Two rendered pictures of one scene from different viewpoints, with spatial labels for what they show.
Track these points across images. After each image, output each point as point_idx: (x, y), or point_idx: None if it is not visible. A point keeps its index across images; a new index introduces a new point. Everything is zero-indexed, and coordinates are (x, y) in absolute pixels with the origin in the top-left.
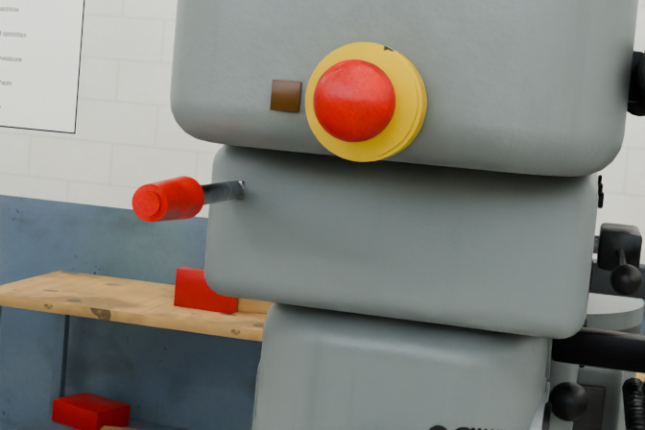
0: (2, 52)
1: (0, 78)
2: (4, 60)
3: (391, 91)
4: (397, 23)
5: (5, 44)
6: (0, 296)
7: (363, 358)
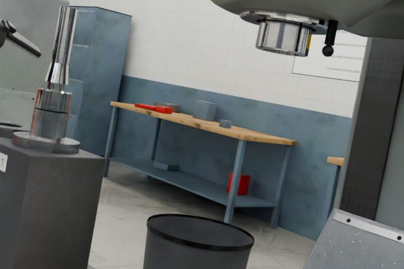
0: (364, 42)
1: (362, 56)
2: (365, 47)
3: None
4: None
5: (366, 38)
6: (339, 160)
7: None
